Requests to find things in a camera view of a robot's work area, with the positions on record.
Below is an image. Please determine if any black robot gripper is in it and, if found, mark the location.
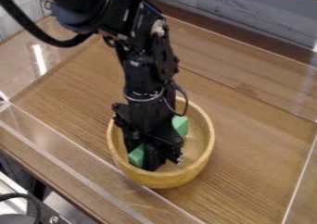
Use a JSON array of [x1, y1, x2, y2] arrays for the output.
[[111, 96, 185, 171]]

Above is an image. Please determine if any green rectangular block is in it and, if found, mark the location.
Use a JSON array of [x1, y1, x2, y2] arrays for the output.
[[127, 116, 189, 168]]

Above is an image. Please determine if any brown wooden bowl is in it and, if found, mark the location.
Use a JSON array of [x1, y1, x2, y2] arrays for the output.
[[107, 102, 215, 189]]

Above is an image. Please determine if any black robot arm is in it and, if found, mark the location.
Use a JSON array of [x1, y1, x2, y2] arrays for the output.
[[49, 0, 183, 171]]

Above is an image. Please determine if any black metal frame bracket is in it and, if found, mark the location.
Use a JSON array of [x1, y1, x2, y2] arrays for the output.
[[25, 201, 71, 224]]

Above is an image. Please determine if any black cable lower left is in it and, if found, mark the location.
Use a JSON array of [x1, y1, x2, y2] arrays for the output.
[[0, 193, 44, 224]]

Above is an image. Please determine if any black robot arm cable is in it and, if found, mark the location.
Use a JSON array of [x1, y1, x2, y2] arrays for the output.
[[0, 0, 94, 48]]

